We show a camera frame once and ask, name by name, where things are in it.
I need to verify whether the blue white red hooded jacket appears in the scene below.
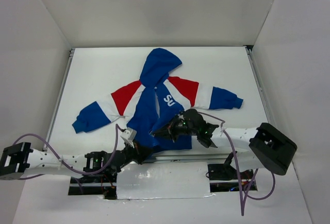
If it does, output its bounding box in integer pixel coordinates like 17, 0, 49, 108
72, 48, 243, 152

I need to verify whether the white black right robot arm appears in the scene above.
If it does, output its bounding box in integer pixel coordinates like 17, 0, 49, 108
152, 109, 298, 178

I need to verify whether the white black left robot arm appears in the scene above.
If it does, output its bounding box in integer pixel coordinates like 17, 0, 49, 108
1, 142, 153, 182

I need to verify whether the white cover plate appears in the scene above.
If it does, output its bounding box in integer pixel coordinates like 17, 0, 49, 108
117, 162, 211, 200

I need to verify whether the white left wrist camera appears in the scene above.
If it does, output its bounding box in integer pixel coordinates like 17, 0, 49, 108
121, 128, 137, 143

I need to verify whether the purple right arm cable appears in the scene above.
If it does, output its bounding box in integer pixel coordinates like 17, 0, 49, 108
198, 111, 276, 216

